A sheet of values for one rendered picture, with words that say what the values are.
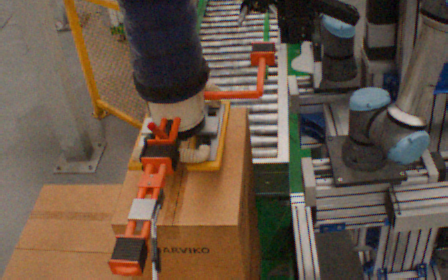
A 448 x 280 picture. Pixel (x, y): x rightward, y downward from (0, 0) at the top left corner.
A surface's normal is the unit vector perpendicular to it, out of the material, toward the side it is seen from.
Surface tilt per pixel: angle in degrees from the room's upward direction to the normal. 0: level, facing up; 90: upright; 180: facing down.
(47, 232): 0
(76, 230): 0
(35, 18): 90
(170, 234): 90
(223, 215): 0
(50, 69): 90
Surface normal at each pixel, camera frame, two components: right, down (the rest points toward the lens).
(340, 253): -0.11, -0.79
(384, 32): 0.00, 0.62
